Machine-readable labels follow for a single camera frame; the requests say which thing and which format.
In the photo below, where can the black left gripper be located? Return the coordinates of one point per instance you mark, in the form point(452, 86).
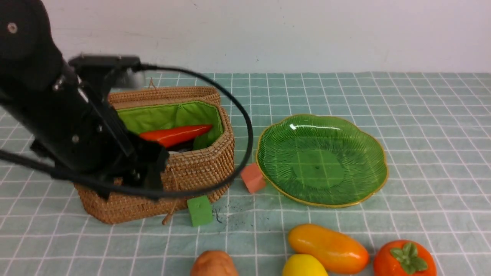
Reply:
point(142, 169)

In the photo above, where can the red carrot toy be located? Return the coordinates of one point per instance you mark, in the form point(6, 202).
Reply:
point(176, 136)

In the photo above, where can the brown potato toy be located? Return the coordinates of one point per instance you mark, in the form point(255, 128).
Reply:
point(214, 263)

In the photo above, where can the yellow lemon toy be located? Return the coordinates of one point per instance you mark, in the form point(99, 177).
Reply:
point(303, 265)

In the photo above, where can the orange mango toy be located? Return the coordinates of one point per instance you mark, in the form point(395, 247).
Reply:
point(337, 252)

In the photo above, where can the orange persimmon toy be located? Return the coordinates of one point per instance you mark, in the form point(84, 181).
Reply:
point(404, 258)

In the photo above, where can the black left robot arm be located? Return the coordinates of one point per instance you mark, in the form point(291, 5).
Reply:
point(65, 106)

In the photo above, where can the woven wicker basket green lining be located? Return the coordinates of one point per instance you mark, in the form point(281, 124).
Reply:
point(210, 161)

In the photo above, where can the green foam cube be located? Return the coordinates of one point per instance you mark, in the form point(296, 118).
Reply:
point(200, 211)

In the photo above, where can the orange foam cube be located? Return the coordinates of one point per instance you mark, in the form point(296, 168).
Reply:
point(253, 178)

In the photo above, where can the green glass leaf plate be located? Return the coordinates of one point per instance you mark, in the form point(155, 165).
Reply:
point(321, 161)

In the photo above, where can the green checkered tablecloth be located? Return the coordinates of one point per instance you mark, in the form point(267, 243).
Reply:
point(435, 128)

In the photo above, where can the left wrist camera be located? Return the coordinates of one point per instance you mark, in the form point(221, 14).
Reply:
point(115, 71)

